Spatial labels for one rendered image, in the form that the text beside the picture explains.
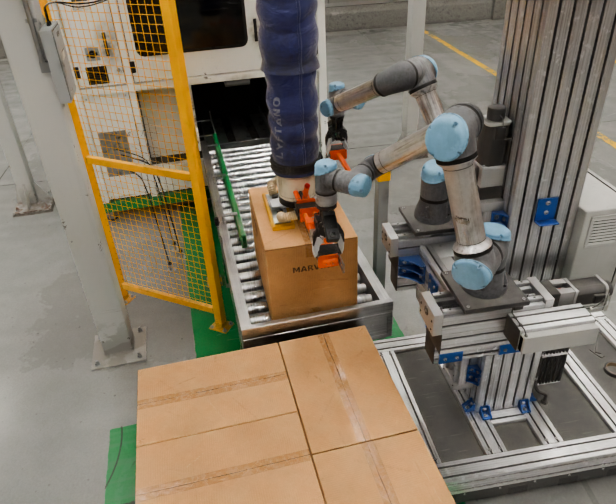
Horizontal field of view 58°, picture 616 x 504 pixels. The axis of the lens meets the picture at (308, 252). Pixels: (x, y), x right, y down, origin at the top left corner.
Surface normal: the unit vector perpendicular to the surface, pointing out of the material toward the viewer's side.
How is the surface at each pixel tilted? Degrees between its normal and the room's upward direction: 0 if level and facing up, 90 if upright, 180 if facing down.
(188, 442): 0
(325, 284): 90
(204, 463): 0
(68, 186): 90
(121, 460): 0
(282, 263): 90
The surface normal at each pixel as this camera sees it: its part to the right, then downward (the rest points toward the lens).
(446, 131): -0.57, 0.36
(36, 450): -0.04, -0.84
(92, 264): 0.24, 0.52
